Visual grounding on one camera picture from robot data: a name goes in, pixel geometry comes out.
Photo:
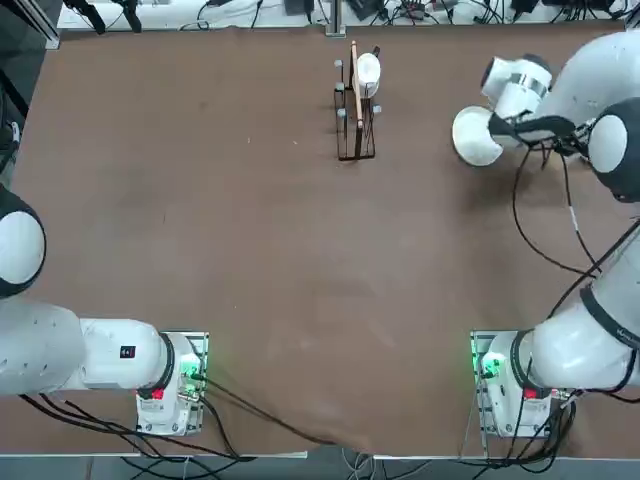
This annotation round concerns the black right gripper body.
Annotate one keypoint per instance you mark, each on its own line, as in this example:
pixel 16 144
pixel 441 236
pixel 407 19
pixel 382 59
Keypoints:
pixel 575 141

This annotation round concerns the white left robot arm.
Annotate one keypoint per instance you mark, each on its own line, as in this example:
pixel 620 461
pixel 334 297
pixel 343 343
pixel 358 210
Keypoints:
pixel 110 355

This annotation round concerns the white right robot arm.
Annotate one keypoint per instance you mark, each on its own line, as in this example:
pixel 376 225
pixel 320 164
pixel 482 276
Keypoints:
pixel 575 350

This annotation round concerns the white round plate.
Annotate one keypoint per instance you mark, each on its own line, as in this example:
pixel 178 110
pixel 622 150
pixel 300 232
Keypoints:
pixel 470 145

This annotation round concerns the red black usb hub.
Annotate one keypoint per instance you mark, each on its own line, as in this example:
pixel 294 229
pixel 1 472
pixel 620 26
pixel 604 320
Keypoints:
pixel 415 6

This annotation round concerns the black power adapter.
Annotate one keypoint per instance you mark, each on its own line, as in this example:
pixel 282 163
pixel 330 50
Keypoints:
pixel 299 7
pixel 365 9

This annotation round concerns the black tripod leg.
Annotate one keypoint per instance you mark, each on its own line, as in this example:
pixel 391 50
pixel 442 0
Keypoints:
pixel 131 17
pixel 92 17

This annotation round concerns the black stand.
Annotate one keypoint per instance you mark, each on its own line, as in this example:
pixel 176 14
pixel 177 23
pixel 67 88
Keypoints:
pixel 15 132

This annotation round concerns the aluminium frame post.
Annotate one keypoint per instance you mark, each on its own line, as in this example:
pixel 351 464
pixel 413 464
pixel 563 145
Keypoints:
pixel 336 25
pixel 634 22
pixel 52 37

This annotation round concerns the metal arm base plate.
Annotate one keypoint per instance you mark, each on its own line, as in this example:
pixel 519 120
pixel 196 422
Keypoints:
pixel 475 350
pixel 201 340

